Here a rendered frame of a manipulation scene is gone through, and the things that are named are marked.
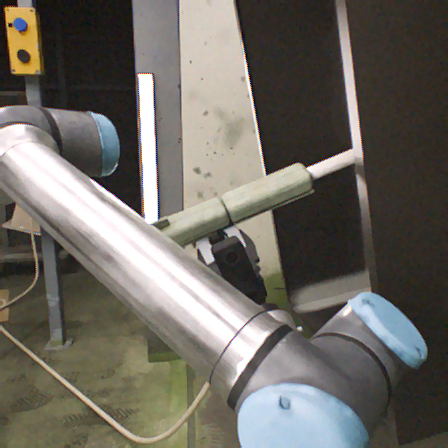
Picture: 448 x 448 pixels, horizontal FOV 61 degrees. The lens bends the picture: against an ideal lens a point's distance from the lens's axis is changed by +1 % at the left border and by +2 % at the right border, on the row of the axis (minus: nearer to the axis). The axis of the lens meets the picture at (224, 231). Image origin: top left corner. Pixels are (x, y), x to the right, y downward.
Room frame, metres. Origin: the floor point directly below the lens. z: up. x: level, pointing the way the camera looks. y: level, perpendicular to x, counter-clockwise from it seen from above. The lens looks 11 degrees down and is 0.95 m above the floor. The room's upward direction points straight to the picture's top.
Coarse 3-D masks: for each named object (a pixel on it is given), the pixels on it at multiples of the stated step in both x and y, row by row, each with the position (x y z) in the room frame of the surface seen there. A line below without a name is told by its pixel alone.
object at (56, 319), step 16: (32, 0) 1.77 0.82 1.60; (32, 96) 1.75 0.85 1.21; (48, 240) 1.76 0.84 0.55; (48, 256) 1.76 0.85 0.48; (48, 272) 1.75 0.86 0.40; (48, 288) 1.75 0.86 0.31; (48, 304) 1.75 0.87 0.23; (48, 320) 1.76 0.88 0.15; (64, 320) 1.81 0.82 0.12; (64, 336) 1.79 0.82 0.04
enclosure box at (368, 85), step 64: (256, 0) 1.14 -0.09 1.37; (320, 0) 1.16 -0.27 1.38; (384, 0) 0.55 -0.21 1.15; (256, 64) 1.14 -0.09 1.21; (320, 64) 1.17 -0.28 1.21; (384, 64) 0.55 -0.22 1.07; (256, 128) 1.13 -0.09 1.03; (320, 128) 1.17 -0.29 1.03; (384, 128) 0.55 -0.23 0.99; (320, 192) 1.17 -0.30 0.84; (384, 192) 0.55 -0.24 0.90; (320, 256) 1.17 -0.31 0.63; (384, 256) 0.56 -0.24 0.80; (320, 320) 1.04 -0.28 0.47
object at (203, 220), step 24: (288, 168) 0.65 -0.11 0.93; (312, 168) 0.65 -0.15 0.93; (336, 168) 0.65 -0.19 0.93; (240, 192) 0.63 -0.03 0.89; (264, 192) 0.62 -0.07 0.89; (288, 192) 0.63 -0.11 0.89; (312, 192) 0.65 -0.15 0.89; (192, 216) 0.61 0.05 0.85; (216, 216) 0.60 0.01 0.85; (240, 216) 0.62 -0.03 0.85; (192, 240) 0.62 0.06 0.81; (216, 240) 0.64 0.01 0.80
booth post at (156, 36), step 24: (144, 0) 1.61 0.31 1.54; (168, 0) 1.62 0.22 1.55; (144, 24) 1.61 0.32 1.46; (168, 24) 1.62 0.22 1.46; (144, 48) 1.61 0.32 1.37; (168, 48) 1.62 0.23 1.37; (144, 72) 1.61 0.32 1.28; (168, 72) 1.62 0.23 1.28; (168, 96) 1.62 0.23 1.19; (168, 120) 1.62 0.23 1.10; (168, 144) 1.62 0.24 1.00; (168, 168) 1.62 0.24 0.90; (168, 192) 1.62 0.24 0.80; (168, 216) 1.61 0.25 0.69; (168, 360) 1.61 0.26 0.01
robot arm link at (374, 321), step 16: (352, 304) 0.38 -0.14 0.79; (368, 304) 0.37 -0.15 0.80; (384, 304) 0.39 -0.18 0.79; (336, 320) 0.38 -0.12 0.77; (352, 320) 0.37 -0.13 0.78; (368, 320) 0.35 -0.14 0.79; (384, 320) 0.36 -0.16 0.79; (400, 320) 0.38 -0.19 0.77; (352, 336) 0.33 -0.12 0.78; (368, 336) 0.34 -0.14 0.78; (384, 336) 0.34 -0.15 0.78; (400, 336) 0.35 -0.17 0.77; (416, 336) 0.37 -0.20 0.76; (384, 352) 0.33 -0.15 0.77; (400, 352) 0.33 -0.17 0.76; (416, 352) 0.34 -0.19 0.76; (400, 368) 0.34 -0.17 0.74; (416, 368) 0.34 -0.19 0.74
